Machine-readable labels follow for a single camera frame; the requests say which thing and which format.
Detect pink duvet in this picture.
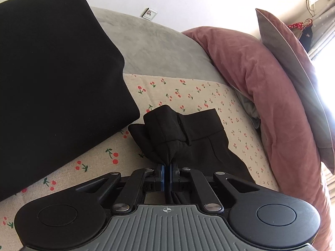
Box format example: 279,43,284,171
181,26,335,251

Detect white wall socket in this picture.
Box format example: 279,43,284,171
142,8,158,20

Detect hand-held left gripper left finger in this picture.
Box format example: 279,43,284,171
75,163,166,214

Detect grey cloth under duvet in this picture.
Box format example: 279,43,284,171
236,89,263,129

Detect grey star print curtain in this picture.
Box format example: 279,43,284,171
307,0,335,58

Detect black pants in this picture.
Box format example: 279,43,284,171
128,105,256,204
0,0,141,202

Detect grey bed cover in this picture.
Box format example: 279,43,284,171
90,6,227,85

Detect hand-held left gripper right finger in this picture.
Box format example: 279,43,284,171
170,163,263,213

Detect cherry print bed sheet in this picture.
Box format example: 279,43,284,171
0,73,280,251

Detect pink and grey pillow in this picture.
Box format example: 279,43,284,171
255,8,335,175

